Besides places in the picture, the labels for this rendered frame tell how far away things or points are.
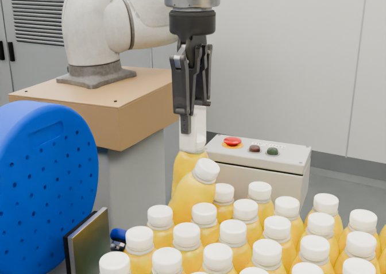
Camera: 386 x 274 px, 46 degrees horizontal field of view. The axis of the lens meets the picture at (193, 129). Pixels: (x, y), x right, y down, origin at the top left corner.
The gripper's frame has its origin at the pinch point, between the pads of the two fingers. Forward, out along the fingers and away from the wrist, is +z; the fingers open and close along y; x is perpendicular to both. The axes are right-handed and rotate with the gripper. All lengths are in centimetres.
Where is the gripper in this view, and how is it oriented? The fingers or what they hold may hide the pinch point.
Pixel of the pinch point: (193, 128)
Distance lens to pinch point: 79.1
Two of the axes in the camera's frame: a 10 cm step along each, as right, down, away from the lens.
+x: 9.3, 1.2, -3.6
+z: 0.1, 9.5, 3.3
